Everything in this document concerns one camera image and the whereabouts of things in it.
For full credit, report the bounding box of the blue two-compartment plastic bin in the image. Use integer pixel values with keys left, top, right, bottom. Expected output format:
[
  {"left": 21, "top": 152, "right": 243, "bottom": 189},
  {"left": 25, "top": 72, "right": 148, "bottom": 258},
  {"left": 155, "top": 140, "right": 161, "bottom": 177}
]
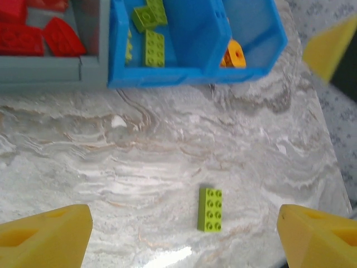
[{"left": 107, "top": 0, "right": 288, "bottom": 89}]

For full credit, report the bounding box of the small red lego brick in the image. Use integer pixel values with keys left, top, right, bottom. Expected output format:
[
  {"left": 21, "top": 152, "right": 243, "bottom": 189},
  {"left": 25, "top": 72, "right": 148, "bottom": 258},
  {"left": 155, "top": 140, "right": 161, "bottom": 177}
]
[{"left": 0, "top": 0, "right": 28, "bottom": 23}]

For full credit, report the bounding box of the grey plastic bin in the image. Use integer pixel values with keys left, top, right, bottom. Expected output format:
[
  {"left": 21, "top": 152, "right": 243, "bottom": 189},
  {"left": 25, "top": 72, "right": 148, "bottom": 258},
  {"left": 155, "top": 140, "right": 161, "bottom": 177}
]
[{"left": 0, "top": 0, "right": 112, "bottom": 90}]

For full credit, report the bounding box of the long green lego brick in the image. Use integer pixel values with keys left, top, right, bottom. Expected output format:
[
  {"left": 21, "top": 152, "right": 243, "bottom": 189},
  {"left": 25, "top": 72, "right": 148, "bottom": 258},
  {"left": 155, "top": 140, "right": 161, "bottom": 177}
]
[
  {"left": 197, "top": 187, "right": 223, "bottom": 233},
  {"left": 144, "top": 29, "right": 166, "bottom": 68},
  {"left": 146, "top": 0, "right": 168, "bottom": 26}
]

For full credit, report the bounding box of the small green lego brick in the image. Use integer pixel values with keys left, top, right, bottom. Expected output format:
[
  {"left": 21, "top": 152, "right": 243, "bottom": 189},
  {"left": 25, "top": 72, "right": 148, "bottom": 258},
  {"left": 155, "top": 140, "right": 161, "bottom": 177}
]
[
  {"left": 132, "top": 5, "right": 157, "bottom": 32},
  {"left": 124, "top": 27, "right": 134, "bottom": 63}
]

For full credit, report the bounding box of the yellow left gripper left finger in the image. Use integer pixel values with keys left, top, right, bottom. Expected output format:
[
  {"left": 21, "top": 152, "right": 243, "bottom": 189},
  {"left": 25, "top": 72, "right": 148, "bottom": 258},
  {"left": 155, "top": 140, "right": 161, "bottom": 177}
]
[{"left": 0, "top": 204, "right": 93, "bottom": 268}]

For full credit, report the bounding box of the red square frame lego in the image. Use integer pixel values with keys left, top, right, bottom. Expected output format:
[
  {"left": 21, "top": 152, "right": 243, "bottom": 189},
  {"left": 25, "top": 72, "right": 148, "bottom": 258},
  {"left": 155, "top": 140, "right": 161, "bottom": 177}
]
[{"left": 26, "top": 0, "right": 70, "bottom": 12}]

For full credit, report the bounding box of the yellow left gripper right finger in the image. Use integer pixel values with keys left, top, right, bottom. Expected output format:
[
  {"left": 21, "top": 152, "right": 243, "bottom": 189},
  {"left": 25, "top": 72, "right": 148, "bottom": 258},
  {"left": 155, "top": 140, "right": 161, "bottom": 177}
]
[{"left": 277, "top": 203, "right": 357, "bottom": 268}]

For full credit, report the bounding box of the red rectangular lego brick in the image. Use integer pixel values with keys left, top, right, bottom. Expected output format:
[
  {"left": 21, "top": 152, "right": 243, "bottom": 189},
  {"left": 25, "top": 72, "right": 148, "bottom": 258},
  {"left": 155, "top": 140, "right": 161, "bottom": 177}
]
[
  {"left": 43, "top": 16, "right": 86, "bottom": 58},
  {"left": 0, "top": 23, "right": 45, "bottom": 56}
]

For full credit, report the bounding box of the orange lego brick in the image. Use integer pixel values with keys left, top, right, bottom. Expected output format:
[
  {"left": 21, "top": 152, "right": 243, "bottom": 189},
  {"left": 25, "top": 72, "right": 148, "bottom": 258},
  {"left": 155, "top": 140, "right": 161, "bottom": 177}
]
[{"left": 219, "top": 39, "right": 247, "bottom": 69}]

